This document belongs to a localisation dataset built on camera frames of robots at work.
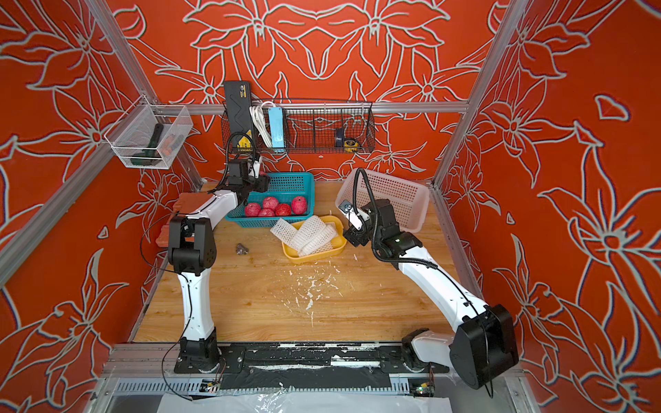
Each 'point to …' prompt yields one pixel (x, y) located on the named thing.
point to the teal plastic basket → (284, 188)
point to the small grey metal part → (241, 249)
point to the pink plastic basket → (410, 200)
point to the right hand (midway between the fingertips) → (350, 215)
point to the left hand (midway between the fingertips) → (261, 173)
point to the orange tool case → (188, 203)
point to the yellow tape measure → (350, 145)
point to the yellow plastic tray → (323, 253)
